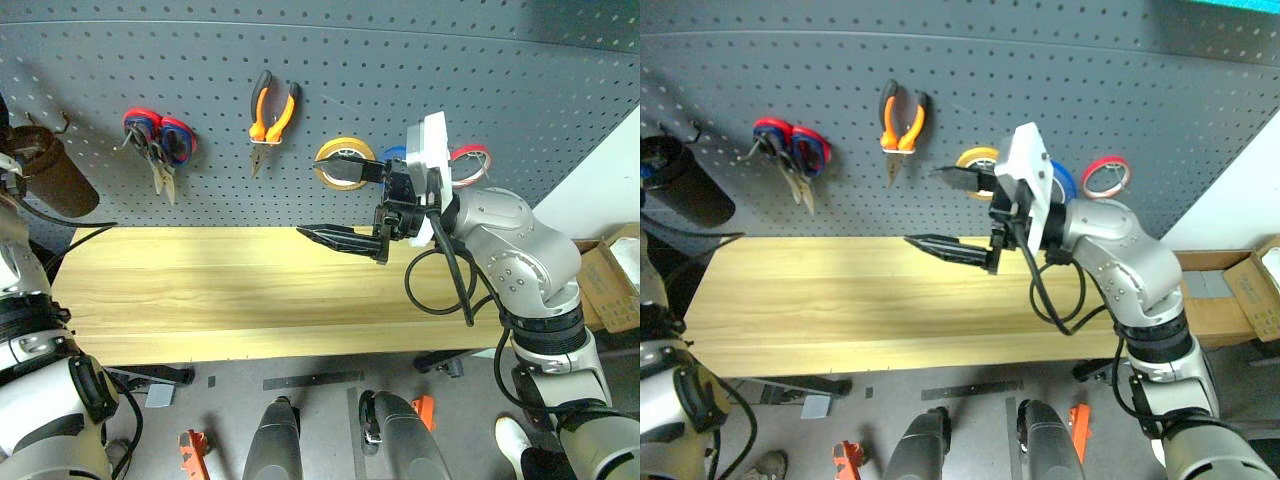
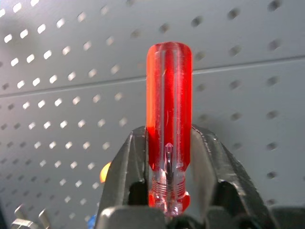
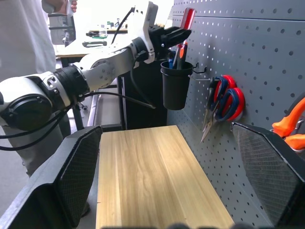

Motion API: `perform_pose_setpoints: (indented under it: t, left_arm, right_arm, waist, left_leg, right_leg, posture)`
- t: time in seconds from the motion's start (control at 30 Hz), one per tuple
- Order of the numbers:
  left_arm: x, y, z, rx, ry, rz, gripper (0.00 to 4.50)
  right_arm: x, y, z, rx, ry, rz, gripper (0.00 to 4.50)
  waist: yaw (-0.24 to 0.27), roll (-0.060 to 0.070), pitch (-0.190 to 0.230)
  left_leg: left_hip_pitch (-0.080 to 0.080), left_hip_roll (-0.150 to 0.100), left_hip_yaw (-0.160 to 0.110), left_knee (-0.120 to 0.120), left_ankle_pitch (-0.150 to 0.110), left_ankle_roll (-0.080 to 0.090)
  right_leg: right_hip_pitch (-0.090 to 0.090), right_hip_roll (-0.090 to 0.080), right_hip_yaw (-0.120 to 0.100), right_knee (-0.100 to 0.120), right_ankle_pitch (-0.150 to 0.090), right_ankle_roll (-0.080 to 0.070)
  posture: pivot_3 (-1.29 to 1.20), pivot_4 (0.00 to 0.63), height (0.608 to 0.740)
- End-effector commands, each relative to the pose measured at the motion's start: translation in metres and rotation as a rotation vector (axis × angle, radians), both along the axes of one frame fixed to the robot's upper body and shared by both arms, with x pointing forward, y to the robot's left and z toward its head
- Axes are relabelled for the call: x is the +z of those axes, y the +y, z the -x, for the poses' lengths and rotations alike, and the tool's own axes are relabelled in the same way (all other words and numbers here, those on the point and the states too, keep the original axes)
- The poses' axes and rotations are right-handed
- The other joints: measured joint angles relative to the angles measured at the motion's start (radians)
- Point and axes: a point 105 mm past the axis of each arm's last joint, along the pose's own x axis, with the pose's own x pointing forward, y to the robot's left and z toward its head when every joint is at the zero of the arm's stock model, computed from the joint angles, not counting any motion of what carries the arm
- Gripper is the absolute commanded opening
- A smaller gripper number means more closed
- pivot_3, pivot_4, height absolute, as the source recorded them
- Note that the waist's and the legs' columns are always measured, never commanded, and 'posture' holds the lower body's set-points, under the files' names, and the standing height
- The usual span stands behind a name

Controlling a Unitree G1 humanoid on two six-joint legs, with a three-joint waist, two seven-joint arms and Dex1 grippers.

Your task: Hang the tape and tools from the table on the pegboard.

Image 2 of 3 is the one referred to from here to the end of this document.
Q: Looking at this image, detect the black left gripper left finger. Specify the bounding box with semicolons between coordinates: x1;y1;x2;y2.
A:
97;125;151;215

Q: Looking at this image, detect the white perforated pegboard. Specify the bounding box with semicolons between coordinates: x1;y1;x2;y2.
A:
0;0;305;229

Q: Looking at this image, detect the silver metal pegboard hook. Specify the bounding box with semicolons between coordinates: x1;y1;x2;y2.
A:
10;204;51;229

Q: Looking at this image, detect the red transparent screwdriver handle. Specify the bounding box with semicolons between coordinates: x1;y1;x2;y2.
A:
145;41;193;217

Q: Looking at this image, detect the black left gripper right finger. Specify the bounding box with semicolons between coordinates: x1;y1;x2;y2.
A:
190;124;280;229

